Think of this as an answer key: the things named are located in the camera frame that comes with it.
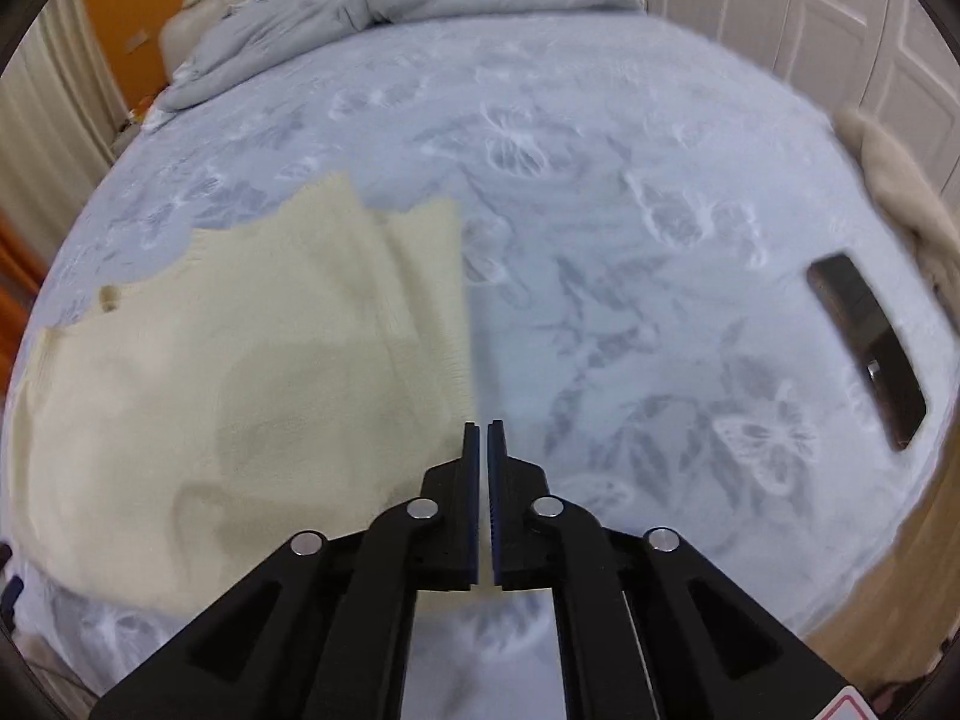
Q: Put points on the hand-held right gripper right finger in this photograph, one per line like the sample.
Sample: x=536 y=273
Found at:
x=495 y=495

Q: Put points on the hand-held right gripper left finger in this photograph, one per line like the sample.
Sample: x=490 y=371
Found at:
x=471 y=495

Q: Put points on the cream knitted sweater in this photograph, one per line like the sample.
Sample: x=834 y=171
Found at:
x=225 y=405

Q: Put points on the bed with butterfly print sheet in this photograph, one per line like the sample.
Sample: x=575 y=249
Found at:
x=525 y=240

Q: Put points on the black smartphone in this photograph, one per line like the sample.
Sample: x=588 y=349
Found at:
x=866 y=349

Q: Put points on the grey crumpled duvet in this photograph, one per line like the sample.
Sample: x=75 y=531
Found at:
x=390 y=7

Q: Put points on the beige fluffy garment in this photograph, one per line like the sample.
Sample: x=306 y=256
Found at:
x=904 y=195

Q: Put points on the white pillow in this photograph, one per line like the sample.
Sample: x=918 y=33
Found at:
x=225 y=7

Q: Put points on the white panelled wardrobe doors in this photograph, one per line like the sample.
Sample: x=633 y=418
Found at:
x=795 y=22

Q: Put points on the cream curtain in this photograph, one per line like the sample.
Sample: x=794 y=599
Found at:
x=52 y=105

